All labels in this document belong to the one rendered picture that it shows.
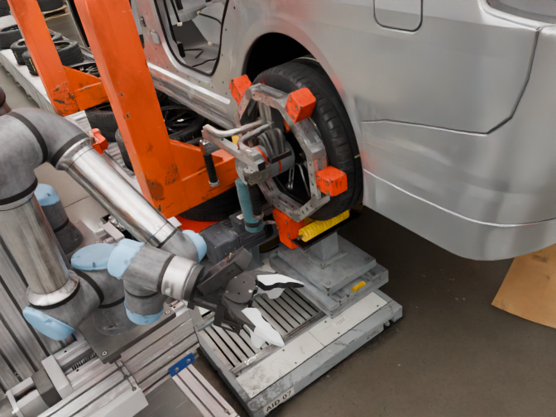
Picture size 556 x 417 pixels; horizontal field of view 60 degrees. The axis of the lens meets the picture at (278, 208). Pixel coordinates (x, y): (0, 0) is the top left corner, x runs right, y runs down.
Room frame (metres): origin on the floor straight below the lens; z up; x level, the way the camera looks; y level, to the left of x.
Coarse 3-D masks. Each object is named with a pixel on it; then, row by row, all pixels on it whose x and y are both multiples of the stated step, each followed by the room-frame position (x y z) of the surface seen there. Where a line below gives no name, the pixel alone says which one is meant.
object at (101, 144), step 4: (96, 128) 3.28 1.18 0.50; (92, 132) 3.22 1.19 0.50; (96, 132) 3.22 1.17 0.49; (100, 132) 3.26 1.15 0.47; (92, 136) 3.21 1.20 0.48; (96, 136) 3.16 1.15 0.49; (100, 136) 3.14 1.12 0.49; (96, 140) 3.18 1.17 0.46; (100, 140) 3.06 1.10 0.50; (104, 140) 3.05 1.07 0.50; (96, 144) 2.98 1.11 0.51; (100, 144) 3.01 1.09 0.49; (104, 144) 3.04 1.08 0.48; (96, 148) 2.97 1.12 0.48; (100, 148) 2.98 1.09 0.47; (104, 148) 3.03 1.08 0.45; (100, 152) 2.98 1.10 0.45
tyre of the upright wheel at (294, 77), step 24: (264, 72) 1.87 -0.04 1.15; (288, 72) 1.74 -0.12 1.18; (312, 72) 1.73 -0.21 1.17; (336, 96) 1.64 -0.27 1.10; (336, 120) 1.55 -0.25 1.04; (336, 144) 1.51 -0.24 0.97; (336, 168) 1.51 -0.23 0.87; (360, 168) 1.52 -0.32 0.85; (360, 192) 1.56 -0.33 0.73; (312, 216) 1.68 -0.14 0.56; (336, 216) 1.59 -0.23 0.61
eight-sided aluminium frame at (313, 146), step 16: (256, 96) 1.77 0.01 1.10; (272, 96) 1.68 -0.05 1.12; (288, 96) 1.66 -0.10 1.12; (240, 112) 1.91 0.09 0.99; (304, 128) 1.59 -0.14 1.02; (304, 144) 1.52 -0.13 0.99; (320, 144) 1.53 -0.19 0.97; (320, 160) 1.52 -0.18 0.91; (272, 192) 1.83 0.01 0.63; (320, 192) 1.50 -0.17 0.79; (288, 208) 1.68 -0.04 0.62; (304, 208) 1.57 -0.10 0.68
